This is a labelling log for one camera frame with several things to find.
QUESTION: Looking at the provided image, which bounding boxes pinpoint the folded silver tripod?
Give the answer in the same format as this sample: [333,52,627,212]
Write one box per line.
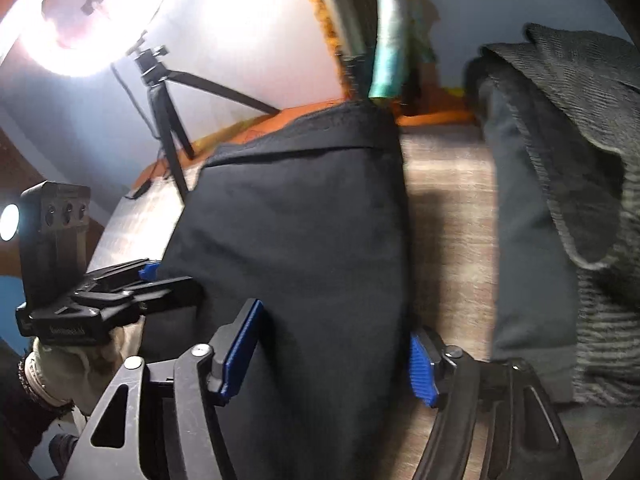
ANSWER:
[312,0,368,100]

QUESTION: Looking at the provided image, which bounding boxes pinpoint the round desk lamp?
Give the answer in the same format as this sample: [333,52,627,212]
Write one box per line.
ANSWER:
[0,204,20,242]

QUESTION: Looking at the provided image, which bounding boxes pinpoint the bright ring light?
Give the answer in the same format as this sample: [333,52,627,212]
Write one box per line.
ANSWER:
[0,0,281,82]

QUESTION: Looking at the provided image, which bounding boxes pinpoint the black mini tripod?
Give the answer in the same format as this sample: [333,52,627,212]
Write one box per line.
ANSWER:
[127,40,280,202]

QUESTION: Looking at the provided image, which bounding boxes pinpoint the black power cable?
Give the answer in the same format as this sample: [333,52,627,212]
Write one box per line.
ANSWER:
[109,62,172,201]

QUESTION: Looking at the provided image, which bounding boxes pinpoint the dark grey folded clothes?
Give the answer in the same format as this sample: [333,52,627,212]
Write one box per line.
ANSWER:
[465,23,639,406]

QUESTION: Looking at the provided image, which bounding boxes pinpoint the black pants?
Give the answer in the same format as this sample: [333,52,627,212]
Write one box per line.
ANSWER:
[141,101,411,479]

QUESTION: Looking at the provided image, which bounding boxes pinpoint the orange bed cover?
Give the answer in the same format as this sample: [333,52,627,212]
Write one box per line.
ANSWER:
[131,98,476,196]

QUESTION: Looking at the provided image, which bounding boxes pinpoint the orange patterned cloth bundle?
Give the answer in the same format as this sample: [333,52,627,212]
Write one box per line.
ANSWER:
[294,0,482,122]

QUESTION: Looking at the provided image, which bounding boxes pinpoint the white gloved left hand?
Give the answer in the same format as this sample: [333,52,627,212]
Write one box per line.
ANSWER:
[22,320,144,415]

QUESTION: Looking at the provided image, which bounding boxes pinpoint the black camera box left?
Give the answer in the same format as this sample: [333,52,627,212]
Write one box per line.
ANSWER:
[18,180,91,310]

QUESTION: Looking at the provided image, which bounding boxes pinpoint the turquoise rolled cloth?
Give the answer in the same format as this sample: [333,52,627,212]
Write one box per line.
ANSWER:
[369,0,410,100]

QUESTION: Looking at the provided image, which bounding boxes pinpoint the checkered beige bedsheet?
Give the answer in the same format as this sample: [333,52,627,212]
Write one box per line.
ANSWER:
[86,121,640,480]

